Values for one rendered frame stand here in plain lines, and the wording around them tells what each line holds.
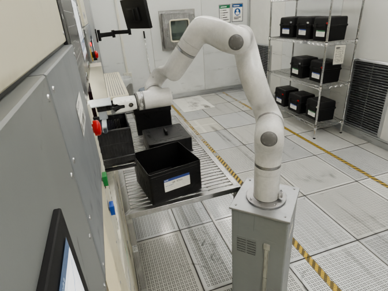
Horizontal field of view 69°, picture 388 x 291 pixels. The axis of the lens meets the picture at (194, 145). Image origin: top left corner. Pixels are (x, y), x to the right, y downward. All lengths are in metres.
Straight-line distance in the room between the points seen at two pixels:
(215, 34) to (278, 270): 1.11
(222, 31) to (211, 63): 4.89
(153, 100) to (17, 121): 1.11
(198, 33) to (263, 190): 0.74
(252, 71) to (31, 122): 1.00
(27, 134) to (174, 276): 1.94
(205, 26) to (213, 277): 1.55
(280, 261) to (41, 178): 1.36
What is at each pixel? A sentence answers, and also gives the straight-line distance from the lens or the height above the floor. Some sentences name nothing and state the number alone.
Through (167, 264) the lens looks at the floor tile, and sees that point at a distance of 2.16.
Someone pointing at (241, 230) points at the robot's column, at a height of 0.63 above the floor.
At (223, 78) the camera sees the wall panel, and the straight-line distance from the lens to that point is 6.14.
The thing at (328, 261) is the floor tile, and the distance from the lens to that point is 2.27.
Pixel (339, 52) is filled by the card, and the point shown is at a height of 1.06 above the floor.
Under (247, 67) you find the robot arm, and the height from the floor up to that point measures 1.39.
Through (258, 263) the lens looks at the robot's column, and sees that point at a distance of 1.55.
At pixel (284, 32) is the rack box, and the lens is 4.47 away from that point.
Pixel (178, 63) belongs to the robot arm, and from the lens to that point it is 1.20.
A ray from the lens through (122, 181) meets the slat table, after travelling 1.65.
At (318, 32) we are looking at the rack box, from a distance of 3.89.
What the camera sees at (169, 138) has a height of 0.86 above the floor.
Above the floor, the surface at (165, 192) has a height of 0.81.
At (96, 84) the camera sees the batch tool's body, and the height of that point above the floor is 1.32.
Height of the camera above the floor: 1.60
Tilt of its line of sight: 26 degrees down
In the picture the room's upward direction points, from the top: 4 degrees counter-clockwise
